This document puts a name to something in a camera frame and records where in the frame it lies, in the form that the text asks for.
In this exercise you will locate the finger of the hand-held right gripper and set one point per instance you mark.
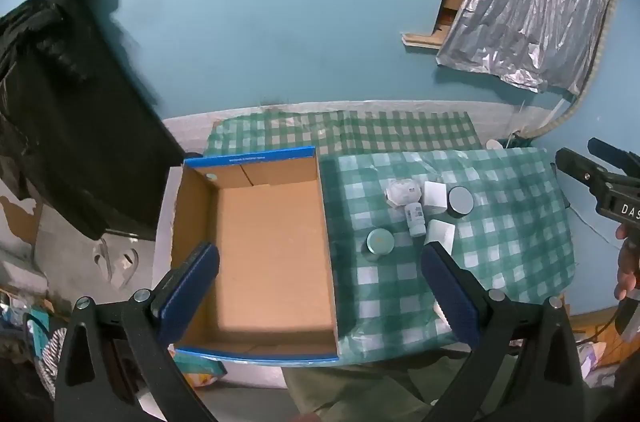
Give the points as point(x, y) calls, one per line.
point(577, 166)
point(612, 154)

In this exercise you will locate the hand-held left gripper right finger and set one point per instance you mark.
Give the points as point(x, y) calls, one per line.
point(452, 297)

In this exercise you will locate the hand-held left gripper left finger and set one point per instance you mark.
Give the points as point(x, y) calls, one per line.
point(192, 292)

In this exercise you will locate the white rounded case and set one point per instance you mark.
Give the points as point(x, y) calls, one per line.
point(441, 234)

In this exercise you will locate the cardboard box blue rim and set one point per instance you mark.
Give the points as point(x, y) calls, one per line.
point(270, 247)

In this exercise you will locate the teal round tin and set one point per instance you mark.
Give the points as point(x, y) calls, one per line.
point(379, 243)

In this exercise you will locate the dark round tin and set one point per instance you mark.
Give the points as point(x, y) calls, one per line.
point(461, 200)

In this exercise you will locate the white square box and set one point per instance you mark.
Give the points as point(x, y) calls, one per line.
point(434, 194)

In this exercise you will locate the person's right hand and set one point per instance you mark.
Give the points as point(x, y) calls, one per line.
point(627, 264)

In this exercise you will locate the grey slipper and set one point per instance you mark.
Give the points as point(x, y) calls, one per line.
point(126, 267)
point(104, 259)

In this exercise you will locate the green checked tablecloth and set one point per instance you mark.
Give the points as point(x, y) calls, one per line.
point(505, 232)

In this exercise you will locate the white pill bottle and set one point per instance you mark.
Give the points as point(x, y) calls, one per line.
point(415, 219)

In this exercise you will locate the crumpled white packet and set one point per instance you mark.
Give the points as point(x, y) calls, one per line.
point(401, 192)

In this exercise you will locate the striped cloth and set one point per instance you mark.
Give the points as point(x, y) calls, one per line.
point(50, 359)

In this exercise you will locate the teal cardboard box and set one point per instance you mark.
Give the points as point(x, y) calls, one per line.
point(37, 322)

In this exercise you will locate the cardboard strip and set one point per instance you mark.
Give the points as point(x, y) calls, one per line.
point(422, 40)

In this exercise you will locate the black plastic bag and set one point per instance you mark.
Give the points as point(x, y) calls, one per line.
point(70, 112)

